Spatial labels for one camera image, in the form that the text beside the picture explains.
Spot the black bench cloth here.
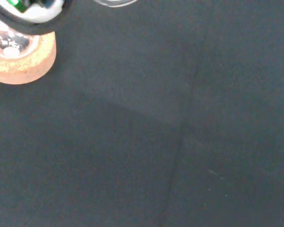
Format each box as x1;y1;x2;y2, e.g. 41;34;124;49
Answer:
0;0;284;227

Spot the round cork ring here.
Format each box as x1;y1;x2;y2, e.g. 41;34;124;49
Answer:
0;31;57;86

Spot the clear glass round-bottom flask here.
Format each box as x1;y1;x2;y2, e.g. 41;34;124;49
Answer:
0;16;41;60

